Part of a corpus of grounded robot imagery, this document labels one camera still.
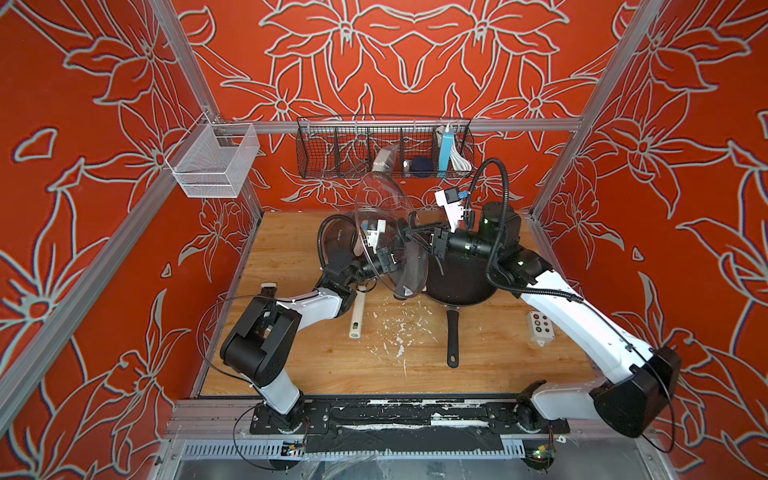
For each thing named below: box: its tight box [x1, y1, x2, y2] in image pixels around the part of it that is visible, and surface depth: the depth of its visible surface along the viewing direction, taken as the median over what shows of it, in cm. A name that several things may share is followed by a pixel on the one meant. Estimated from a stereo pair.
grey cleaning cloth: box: [395, 240, 429, 296], surface depth 72 cm
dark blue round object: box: [410, 156, 433, 179], surface depth 99 cm
